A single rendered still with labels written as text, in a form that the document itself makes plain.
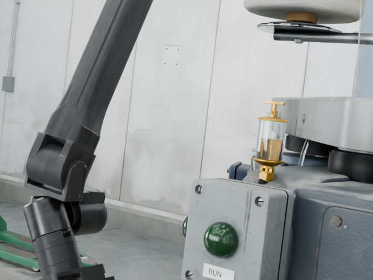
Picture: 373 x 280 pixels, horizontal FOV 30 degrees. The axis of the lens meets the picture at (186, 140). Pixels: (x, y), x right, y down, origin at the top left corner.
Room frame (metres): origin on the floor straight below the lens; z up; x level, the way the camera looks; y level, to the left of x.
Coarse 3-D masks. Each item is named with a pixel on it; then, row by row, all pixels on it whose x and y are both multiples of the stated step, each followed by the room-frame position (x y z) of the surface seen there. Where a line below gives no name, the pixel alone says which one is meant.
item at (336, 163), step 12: (336, 156) 0.69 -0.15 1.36; (348, 156) 0.68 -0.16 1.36; (360, 156) 0.67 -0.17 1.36; (372, 156) 0.67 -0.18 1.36; (336, 168) 0.69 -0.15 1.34; (348, 168) 0.67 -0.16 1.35; (360, 168) 0.67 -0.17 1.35; (372, 168) 0.66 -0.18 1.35; (360, 180) 0.67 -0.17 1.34; (372, 180) 0.66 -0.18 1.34
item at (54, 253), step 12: (36, 240) 0.93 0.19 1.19; (48, 240) 0.92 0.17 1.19; (60, 240) 0.93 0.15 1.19; (72, 240) 0.94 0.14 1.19; (36, 252) 0.93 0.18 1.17; (48, 252) 0.92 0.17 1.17; (60, 252) 0.92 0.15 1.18; (72, 252) 0.93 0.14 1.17; (48, 264) 0.92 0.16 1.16; (60, 264) 0.91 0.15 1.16; (72, 264) 0.92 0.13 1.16; (96, 264) 0.95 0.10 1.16; (48, 276) 0.88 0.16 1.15; (60, 276) 0.89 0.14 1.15; (72, 276) 0.91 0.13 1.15
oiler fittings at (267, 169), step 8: (280, 104) 0.63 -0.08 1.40; (272, 112) 0.64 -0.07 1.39; (264, 120) 0.63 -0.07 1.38; (272, 120) 0.62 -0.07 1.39; (280, 120) 0.63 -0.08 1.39; (256, 160) 0.63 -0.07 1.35; (264, 160) 0.63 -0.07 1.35; (264, 168) 0.64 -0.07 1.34; (272, 168) 0.63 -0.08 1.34; (264, 176) 0.63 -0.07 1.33; (272, 176) 0.63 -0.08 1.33
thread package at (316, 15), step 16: (256, 0) 0.93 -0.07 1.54; (272, 0) 0.91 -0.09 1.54; (288, 0) 0.90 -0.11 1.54; (304, 0) 0.89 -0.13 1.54; (320, 0) 0.89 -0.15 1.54; (336, 0) 0.89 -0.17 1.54; (352, 0) 0.91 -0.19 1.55; (272, 16) 1.02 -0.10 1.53; (288, 16) 0.96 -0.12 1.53; (304, 16) 0.95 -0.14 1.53; (320, 16) 0.96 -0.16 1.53; (336, 16) 0.95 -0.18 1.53; (352, 16) 0.93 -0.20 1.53
